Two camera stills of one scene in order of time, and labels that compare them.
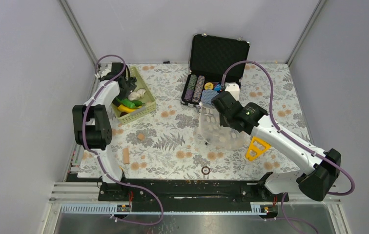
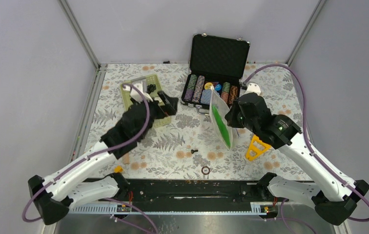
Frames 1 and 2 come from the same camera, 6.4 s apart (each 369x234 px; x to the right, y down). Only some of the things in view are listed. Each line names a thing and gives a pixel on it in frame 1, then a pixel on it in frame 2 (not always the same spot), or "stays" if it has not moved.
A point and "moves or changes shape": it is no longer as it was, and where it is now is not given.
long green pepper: x=129 y=103 to x=221 y=124
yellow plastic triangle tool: x=248 y=157 stays
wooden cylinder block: x=126 y=157 stays
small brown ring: x=208 y=171 stays
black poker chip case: x=209 y=55 stays
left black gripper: x=129 y=87 to x=170 y=105
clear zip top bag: x=211 y=132 moves or changes shape
